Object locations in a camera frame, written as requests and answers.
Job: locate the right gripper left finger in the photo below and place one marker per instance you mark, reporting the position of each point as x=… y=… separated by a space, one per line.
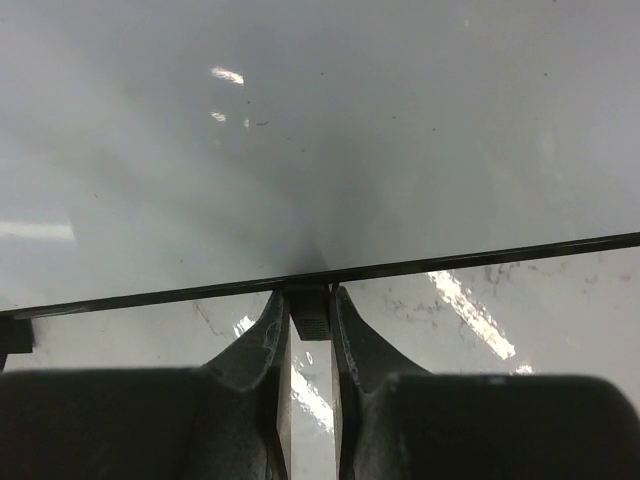
x=242 y=426

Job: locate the black clip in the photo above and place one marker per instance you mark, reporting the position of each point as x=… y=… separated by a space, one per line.
x=309 y=310
x=16 y=337

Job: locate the black framed whiteboard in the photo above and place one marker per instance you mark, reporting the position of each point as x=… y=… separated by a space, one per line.
x=157 y=151

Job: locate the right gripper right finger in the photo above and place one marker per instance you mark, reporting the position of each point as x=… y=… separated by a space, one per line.
x=376 y=394

